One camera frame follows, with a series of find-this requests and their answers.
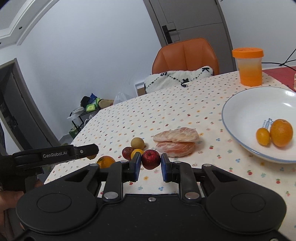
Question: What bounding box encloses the dark red jujube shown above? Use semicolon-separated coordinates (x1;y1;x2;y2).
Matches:
121;147;134;161

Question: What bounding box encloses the small yellow kumquat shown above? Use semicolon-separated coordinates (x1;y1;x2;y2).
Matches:
130;149;144;159

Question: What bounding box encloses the orange tangerine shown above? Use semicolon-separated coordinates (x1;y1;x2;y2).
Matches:
96;156;115;169

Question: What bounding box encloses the peeled pomelo segment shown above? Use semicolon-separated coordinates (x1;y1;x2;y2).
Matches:
156;142;196;158
153;127;199;143

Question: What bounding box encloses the brown longan fruit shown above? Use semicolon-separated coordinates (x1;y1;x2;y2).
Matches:
130;137;145;150

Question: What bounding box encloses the large orange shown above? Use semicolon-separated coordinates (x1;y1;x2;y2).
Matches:
270;119;293;148

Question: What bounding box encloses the person's left hand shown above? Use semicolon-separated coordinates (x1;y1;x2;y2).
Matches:
0;179;45;241

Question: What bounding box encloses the floral tablecloth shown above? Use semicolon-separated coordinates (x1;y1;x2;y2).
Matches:
43;68;296;240

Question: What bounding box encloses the black metal rack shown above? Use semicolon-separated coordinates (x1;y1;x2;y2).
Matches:
68;107;99;132

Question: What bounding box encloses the white plastic bag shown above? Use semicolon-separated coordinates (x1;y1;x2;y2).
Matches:
113;92;128;105

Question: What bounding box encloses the green yellow clutter pile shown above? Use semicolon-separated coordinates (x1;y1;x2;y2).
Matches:
80;93;102;112

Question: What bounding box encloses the white plate with blue rim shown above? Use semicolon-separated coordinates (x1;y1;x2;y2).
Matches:
222;87;295;164

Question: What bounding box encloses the white black fuzzy blanket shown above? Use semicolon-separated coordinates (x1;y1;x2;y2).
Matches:
144;66;214;93

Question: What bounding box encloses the orange leather chair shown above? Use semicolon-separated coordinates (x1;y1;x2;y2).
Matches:
152;38;220;75

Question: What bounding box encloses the orange lidded plastic cup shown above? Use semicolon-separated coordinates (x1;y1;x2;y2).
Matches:
232;47;264;87

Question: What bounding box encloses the red cartoon table mat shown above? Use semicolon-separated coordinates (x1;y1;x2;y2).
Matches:
263;67;295;91

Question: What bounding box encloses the grey door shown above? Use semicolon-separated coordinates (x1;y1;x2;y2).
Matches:
144;0;236;73

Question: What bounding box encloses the dark doorway frame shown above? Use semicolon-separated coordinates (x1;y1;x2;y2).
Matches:
1;59;60;151

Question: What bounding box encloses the cardboard box by wall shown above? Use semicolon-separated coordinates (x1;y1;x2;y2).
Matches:
134;81;146;96

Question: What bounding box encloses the black door handle lock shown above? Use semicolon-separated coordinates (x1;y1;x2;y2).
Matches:
162;22;178;44

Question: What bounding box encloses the black cable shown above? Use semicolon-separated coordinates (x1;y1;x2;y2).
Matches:
262;47;296;68

